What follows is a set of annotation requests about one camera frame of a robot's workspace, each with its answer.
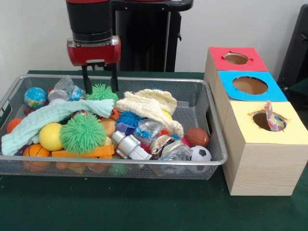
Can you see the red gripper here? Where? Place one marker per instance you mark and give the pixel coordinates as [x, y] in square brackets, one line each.
[93, 54]

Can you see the cream knitted cloth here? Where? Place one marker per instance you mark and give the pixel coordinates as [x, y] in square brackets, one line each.
[149, 103]

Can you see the green spiky rubber ball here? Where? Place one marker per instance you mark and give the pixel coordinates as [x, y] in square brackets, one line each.
[102, 92]
[83, 133]

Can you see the light blue cloth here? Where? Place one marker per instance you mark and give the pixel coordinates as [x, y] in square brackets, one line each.
[48, 118]

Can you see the colourful polka dot cloth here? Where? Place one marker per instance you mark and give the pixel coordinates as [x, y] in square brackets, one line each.
[274, 120]

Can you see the silver mesh bin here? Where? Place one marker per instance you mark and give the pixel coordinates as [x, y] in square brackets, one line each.
[120, 168]

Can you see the wooden box with three holes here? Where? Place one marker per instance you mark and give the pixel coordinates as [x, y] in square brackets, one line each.
[260, 168]

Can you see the blue spiky rubber ball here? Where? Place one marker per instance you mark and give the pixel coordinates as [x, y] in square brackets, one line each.
[131, 118]

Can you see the blue globe ball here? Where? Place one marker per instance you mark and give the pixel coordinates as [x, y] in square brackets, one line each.
[35, 98]

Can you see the yellow smooth ball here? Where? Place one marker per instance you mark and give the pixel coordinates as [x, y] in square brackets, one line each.
[49, 137]

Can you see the orange toy basketball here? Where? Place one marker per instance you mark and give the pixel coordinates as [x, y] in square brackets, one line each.
[36, 151]

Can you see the red orange ball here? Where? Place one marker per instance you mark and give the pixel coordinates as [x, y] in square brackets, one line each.
[13, 125]

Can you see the brown toy football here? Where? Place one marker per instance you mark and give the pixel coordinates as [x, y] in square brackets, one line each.
[196, 137]

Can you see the black and white soccer ball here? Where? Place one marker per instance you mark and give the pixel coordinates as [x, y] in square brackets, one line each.
[201, 154]

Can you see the dark green table cloth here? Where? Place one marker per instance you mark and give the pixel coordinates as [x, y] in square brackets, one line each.
[120, 207]

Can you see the black upright panel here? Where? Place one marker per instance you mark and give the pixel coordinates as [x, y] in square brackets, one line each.
[296, 48]

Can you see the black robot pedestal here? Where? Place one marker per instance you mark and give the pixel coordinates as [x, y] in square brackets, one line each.
[149, 36]

